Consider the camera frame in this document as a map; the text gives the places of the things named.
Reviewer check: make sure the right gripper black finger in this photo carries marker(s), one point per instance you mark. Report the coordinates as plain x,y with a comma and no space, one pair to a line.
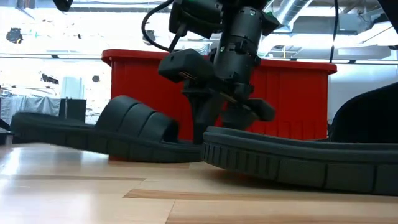
203,112
239,119

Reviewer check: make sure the black box cabinet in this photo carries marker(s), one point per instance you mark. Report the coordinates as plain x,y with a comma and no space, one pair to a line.
74,109

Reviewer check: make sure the black ceiling dome lamp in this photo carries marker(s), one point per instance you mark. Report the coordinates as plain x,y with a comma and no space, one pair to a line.
151,37
14,35

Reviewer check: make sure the red plastic bin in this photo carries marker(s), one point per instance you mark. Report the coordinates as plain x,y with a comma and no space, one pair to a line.
289,99

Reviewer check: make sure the dark grey foam slide sandal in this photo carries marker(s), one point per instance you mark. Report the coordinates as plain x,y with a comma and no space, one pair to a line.
311,161
133,121

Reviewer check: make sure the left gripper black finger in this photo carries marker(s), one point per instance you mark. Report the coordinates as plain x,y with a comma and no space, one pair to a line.
63,4

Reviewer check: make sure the white cabinet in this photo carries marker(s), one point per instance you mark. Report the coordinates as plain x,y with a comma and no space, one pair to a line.
72,87

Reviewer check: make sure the silver spiral air duct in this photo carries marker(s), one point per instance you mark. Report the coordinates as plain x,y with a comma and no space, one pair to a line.
292,9

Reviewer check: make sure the grey cloth cover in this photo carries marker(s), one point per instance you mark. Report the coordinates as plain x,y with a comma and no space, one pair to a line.
37,105

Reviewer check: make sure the dark round wall object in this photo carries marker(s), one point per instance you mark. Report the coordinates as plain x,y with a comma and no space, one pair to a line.
96,79

